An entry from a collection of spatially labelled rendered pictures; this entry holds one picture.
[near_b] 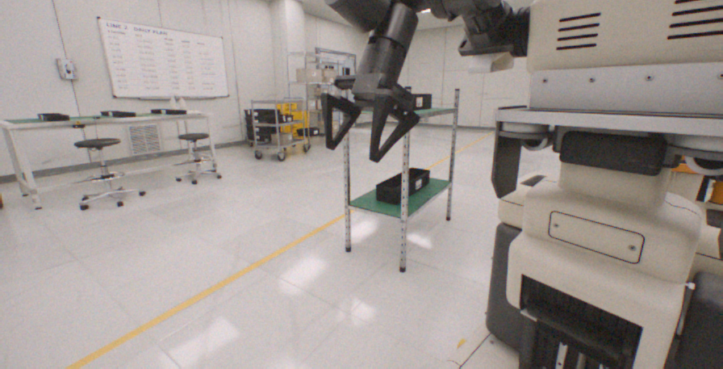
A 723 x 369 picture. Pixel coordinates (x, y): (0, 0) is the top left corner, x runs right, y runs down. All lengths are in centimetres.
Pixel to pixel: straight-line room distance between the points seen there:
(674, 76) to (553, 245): 30
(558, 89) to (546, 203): 20
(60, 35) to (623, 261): 577
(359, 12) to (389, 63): 7
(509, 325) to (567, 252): 53
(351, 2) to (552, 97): 34
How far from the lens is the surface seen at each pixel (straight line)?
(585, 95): 53
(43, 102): 561
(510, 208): 92
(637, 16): 55
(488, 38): 61
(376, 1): 38
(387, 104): 33
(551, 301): 63
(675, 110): 52
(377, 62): 38
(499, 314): 109
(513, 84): 903
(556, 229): 61
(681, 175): 86
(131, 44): 588
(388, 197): 192
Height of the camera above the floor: 107
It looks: 14 degrees down
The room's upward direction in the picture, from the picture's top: straight up
